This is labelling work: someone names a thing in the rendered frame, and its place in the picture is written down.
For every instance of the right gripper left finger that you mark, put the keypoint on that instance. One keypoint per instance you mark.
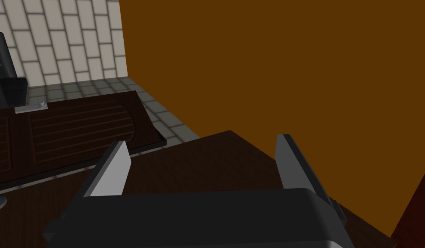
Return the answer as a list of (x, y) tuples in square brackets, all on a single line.
[(110, 174)]

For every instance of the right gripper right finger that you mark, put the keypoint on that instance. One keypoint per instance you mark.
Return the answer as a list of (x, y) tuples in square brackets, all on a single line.
[(292, 168)]

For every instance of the dark brown panelled cupboard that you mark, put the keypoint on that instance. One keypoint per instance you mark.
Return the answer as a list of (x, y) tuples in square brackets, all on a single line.
[(78, 134)]

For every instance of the dark brown door leaf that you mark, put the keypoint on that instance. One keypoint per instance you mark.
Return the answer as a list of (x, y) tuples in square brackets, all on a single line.
[(205, 165)]

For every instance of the black appliance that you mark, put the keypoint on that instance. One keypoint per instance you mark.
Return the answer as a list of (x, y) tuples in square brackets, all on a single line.
[(4, 75)]

